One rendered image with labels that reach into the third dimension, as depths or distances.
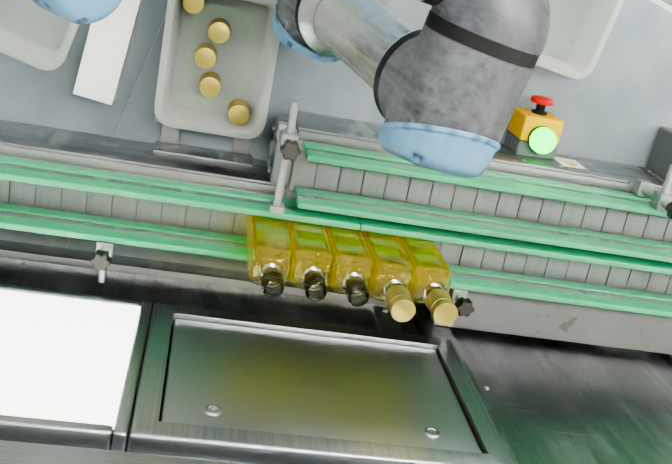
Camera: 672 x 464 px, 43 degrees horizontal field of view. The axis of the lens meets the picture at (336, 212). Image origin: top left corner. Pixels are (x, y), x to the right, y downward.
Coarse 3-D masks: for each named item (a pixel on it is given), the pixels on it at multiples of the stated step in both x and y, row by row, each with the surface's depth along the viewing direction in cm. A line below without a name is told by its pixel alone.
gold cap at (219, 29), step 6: (216, 18) 134; (222, 18) 135; (210, 24) 132; (216, 24) 131; (222, 24) 131; (228, 24) 134; (210, 30) 131; (216, 30) 131; (222, 30) 131; (228, 30) 131; (210, 36) 131; (216, 36) 132; (222, 36) 132; (228, 36) 132; (216, 42) 132; (222, 42) 132
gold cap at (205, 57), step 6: (198, 48) 133; (204, 48) 132; (210, 48) 132; (198, 54) 132; (204, 54) 132; (210, 54) 132; (216, 54) 135; (198, 60) 132; (204, 60) 133; (210, 60) 133; (204, 66) 133; (210, 66) 133
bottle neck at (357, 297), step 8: (344, 280) 117; (352, 280) 115; (360, 280) 115; (352, 288) 113; (360, 288) 113; (352, 296) 115; (360, 296) 115; (368, 296) 113; (352, 304) 113; (360, 304) 114
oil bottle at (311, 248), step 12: (300, 228) 126; (312, 228) 127; (324, 228) 128; (300, 240) 121; (312, 240) 122; (324, 240) 123; (300, 252) 117; (312, 252) 118; (324, 252) 118; (300, 264) 116; (312, 264) 116; (324, 264) 117; (300, 276) 117; (324, 276) 117; (300, 288) 118
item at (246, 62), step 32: (224, 0) 134; (256, 0) 128; (192, 32) 135; (256, 32) 136; (160, 64) 129; (192, 64) 137; (224, 64) 138; (256, 64) 138; (160, 96) 131; (192, 96) 139; (224, 96) 139; (256, 96) 139; (192, 128) 133; (224, 128) 134; (256, 128) 135
